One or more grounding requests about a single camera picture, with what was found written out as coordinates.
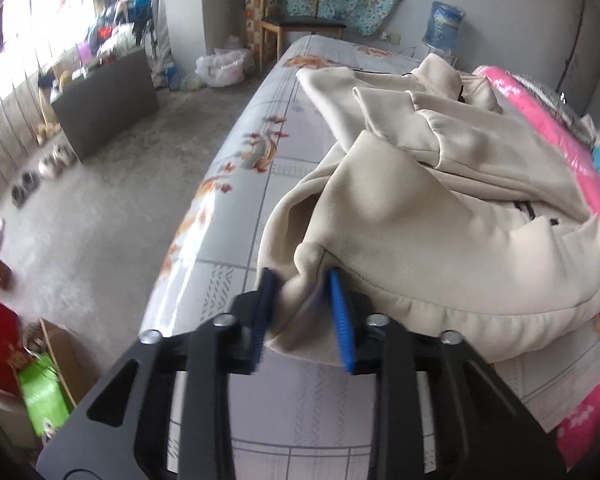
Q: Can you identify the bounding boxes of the white plastic bag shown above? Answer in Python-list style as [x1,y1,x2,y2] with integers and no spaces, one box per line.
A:
[195,47,246,88]

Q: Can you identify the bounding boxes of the pile of clothes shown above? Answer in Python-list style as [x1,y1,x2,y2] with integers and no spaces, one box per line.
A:
[80,0,153,61]

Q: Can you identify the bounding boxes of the grey door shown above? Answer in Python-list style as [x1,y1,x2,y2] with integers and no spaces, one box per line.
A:
[555,0,600,136]

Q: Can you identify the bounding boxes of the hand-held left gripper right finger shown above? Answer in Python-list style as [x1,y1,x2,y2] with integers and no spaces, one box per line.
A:
[328,267,566,480]

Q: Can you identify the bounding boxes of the beige slippers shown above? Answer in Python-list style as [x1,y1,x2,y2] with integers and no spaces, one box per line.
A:
[34,122,61,146]

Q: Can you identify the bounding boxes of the wooden chair with black seat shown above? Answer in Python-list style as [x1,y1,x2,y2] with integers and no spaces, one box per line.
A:
[257,0,348,68]

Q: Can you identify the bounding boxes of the green paper bag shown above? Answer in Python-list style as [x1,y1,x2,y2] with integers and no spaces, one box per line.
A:
[17,352,73,438]

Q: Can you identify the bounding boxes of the table with floral cloth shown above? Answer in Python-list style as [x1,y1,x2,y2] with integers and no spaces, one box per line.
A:
[140,35,600,480]

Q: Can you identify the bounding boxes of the pink blanket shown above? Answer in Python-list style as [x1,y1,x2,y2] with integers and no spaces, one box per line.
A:
[472,65,600,471]

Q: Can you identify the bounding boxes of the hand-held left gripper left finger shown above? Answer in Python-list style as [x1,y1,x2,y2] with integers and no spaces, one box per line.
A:
[36,267,283,480]

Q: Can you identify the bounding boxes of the metal window railing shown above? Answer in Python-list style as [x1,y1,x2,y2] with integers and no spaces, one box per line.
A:
[0,35,56,221]

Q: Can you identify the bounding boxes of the blue water bottle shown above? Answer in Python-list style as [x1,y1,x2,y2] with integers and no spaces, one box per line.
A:
[422,1,466,56]

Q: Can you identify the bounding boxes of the cardboard box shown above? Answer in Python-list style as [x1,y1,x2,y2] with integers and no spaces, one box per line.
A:
[25,317,98,411]

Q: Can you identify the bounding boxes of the grey glittery cloth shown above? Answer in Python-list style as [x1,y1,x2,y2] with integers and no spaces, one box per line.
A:
[510,72,591,131]

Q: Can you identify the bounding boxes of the cream zip jacket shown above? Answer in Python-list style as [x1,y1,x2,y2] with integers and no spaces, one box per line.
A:
[256,54,600,366]

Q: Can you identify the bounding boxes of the dark grey cabinet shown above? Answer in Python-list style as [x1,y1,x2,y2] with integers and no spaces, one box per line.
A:
[50,47,160,161]

